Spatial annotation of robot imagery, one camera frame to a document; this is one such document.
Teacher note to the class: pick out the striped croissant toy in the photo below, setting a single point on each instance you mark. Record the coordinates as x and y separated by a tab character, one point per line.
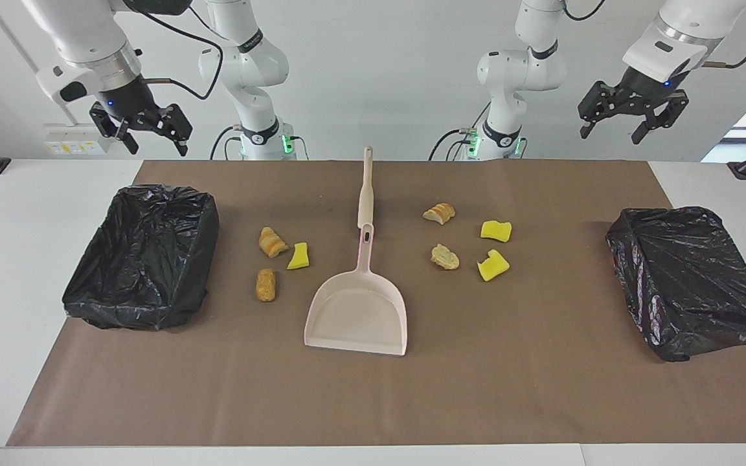
272	243

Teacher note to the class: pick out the yellow green sponge block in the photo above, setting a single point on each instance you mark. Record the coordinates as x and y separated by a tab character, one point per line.
496	231

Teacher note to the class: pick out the beige brush with black bristles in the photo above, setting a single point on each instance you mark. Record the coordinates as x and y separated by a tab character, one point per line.
366	200

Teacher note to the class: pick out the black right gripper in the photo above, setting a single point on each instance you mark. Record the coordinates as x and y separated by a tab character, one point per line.
130	97

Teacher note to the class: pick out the striped bread slice toy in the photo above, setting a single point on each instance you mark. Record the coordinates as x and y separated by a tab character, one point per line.
440	213

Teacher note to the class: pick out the small yellow sponge piece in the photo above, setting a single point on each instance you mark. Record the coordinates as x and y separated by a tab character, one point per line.
298	257

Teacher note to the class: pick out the bin with black trash bag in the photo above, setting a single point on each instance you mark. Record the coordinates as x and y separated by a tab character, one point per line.
140	259
690	278

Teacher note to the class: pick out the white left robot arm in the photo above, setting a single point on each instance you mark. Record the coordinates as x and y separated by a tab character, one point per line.
522	71

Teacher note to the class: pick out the notched yellow green sponge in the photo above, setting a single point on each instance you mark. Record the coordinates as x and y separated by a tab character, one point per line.
491	267

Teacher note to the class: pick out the white wall power strip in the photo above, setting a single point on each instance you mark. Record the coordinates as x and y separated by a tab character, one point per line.
75	139

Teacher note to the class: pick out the pink plastic dustpan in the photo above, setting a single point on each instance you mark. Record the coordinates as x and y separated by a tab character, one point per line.
357	317

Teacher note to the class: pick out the brown fried nugget toy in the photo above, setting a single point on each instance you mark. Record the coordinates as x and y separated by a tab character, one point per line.
265	285

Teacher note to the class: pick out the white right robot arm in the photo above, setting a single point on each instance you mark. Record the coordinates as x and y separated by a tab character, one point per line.
88	32

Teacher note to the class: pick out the brown paper table mat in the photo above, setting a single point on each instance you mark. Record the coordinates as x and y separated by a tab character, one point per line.
373	401

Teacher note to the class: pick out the pale bread chunk toy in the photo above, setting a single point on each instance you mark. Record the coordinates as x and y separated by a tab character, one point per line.
445	257

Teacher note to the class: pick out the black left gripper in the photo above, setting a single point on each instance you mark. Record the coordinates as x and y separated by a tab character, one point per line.
642	90

